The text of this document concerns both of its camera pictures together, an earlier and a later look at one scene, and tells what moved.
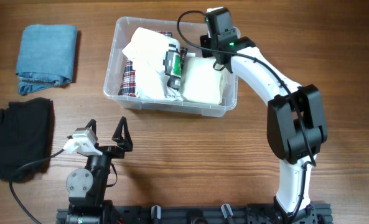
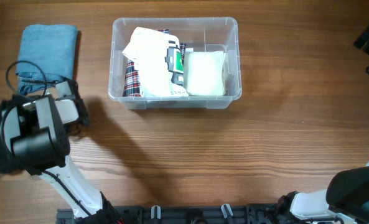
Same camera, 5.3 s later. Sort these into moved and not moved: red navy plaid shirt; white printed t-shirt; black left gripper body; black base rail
Moved: red navy plaid shirt; black left gripper body
Not moved: black base rail; white printed t-shirt
